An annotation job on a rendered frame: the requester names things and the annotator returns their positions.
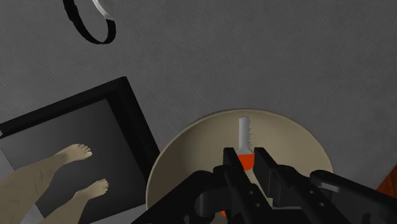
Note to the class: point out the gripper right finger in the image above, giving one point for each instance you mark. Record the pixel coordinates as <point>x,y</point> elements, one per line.
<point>288,183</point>

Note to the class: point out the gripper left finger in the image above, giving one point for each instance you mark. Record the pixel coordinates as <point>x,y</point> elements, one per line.
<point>235,186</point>

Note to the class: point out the beige round plate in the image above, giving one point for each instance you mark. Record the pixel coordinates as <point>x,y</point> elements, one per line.
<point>201,145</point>

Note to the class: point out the beige figure on black base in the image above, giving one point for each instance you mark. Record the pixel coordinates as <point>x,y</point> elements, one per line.
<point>124,124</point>

